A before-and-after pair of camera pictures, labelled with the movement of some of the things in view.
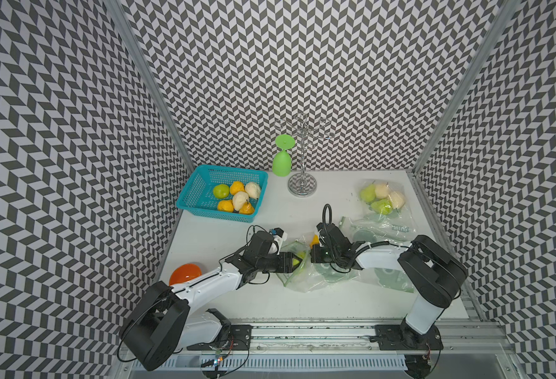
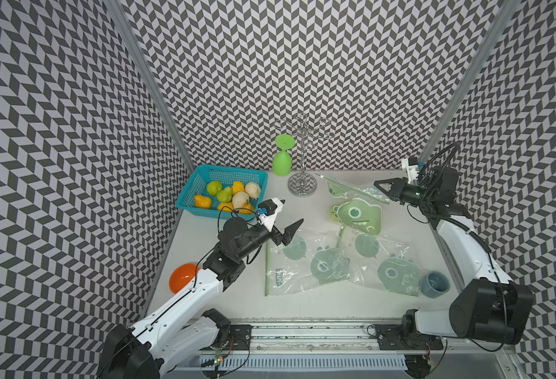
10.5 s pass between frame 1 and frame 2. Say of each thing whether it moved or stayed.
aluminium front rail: stayed
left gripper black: moved
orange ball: stayed
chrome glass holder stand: stayed
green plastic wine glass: stayed
